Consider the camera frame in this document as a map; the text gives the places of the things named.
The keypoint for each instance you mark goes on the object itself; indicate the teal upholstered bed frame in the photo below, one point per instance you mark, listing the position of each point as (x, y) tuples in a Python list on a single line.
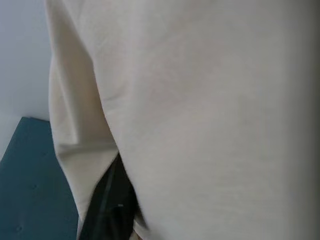
[(30, 187)]

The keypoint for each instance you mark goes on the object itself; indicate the cream pillow with coloured print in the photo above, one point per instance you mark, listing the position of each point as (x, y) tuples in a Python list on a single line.
[(200, 100)]

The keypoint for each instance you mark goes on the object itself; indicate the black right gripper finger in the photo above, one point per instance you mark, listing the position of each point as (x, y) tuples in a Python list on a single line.
[(107, 212)]

